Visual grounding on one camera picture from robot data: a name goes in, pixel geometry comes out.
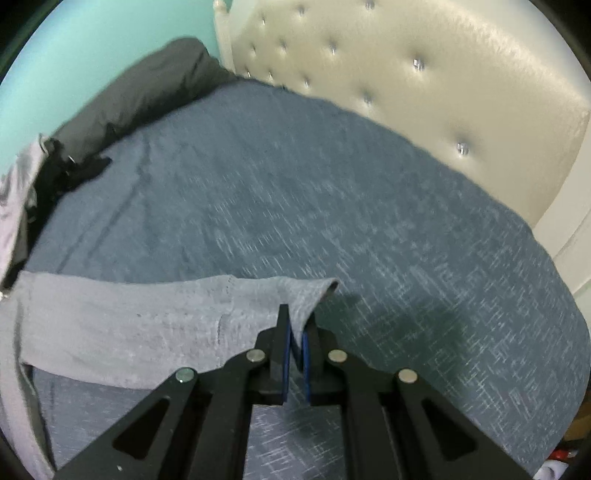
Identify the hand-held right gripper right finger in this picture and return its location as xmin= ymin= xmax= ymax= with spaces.
xmin=302 ymin=318 xmax=532 ymax=480

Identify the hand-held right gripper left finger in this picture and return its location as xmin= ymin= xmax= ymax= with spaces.
xmin=55 ymin=304 xmax=291 ymax=480

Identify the grey knit sweater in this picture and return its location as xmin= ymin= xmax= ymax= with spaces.
xmin=0 ymin=274 xmax=340 ymax=480

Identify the black garment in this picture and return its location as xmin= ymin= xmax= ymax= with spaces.
xmin=28 ymin=138 xmax=112 ymax=217

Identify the cream tufted headboard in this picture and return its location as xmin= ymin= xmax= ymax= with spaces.
xmin=213 ymin=0 xmax=591 ymax=241

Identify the dark grey rolled duvet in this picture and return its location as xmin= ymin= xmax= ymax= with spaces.
xmin=51 ymin=37 xmax=241 ymax=162

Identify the lilac garment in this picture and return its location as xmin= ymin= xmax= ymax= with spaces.
xmin=0 ymin=134 xmax=49 ymax=278

